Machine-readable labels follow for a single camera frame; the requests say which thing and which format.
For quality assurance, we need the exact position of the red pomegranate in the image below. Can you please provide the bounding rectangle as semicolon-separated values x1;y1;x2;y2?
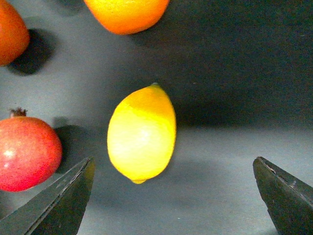
0;107;63;192

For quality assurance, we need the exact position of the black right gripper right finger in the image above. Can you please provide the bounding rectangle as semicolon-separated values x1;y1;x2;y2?
253;157;313;235

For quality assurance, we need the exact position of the large orange front left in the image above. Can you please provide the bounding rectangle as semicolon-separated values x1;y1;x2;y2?
85;0;169;35

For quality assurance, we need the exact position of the orange persimmon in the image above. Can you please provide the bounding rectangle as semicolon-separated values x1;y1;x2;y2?
0;0;30;67

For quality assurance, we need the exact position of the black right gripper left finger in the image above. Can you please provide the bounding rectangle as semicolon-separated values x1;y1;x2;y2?
0;158;95;235

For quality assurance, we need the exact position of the yellow lemon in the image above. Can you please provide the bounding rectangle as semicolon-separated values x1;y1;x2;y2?
107;83;177;184

